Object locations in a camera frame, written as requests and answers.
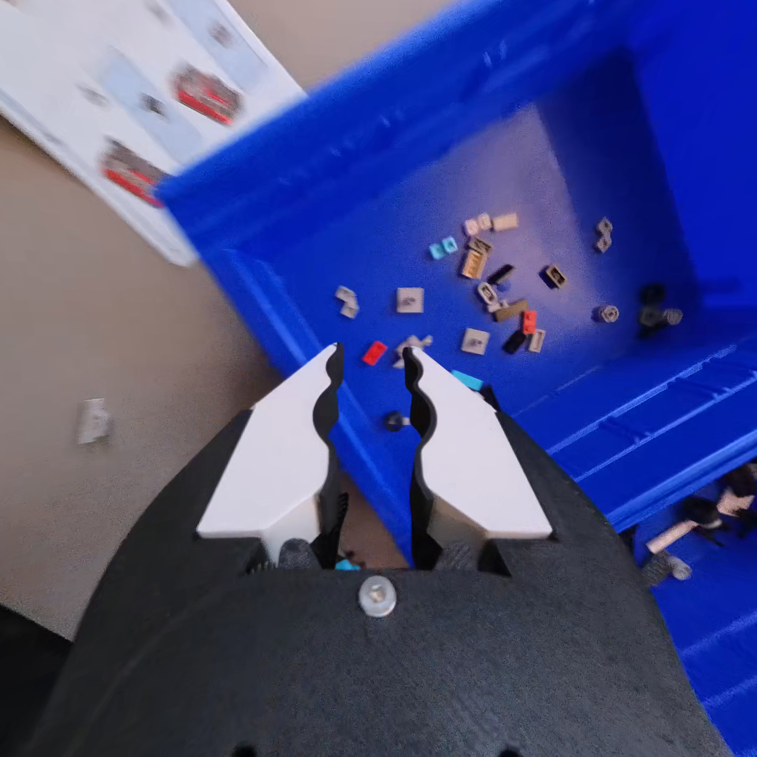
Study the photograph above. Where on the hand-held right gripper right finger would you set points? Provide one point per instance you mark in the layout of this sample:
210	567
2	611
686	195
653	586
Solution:
479	473

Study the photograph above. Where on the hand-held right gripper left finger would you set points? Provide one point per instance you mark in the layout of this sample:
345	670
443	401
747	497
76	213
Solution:
278	461

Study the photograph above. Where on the small toy bricks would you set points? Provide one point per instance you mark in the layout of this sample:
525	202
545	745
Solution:
473	263

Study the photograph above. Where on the large blue plastic bin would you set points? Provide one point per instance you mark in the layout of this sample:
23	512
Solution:
331	195

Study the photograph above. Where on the small grey toy brick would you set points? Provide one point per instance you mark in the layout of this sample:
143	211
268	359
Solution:
94	421

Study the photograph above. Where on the beige toy rod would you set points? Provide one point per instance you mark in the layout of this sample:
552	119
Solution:
671	535

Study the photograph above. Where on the black toy parts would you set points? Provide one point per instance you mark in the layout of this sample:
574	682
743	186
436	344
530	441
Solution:
701	511

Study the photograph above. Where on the ribbed blue parts bin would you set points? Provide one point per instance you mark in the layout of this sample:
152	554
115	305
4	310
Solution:
680	680

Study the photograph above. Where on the toy brick instruction booklet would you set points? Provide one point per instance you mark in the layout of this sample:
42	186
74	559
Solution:
118	77

